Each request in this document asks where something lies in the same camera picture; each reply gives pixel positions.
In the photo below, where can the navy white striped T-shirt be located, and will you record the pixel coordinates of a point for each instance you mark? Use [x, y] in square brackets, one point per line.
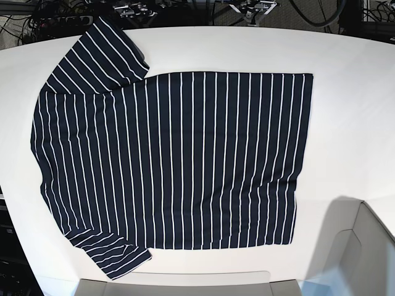
[179, 161]

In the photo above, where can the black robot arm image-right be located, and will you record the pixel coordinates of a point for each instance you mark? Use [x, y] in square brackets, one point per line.
[252, 11]

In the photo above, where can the black robot arm image-left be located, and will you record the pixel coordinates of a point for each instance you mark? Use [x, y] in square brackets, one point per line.
[134, 9]

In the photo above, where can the grey tray bottom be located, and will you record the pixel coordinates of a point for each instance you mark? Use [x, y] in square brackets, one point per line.
[245, 283]

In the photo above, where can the grey bin right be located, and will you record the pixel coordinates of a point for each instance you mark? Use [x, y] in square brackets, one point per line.
[354, 253]

